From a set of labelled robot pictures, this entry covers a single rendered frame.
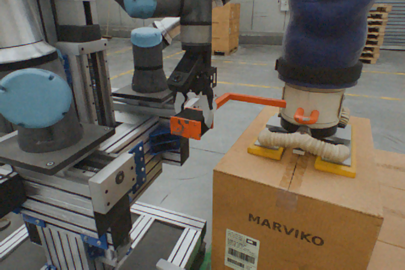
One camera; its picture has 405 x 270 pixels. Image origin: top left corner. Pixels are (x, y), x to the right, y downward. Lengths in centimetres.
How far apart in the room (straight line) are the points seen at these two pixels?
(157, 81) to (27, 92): 62
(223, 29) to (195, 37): 713
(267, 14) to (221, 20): 282
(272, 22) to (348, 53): 946
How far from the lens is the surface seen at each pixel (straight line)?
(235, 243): 89
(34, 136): 74
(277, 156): 82
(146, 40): 107
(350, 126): 108
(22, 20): 57
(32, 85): 55
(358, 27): 82
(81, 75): 93
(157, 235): 161
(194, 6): 64
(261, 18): 1028
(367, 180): 83
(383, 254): 125
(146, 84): 109
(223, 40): 780
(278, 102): 88
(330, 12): 77
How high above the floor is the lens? 136
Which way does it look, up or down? 23 degrees down
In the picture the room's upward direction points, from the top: straight up
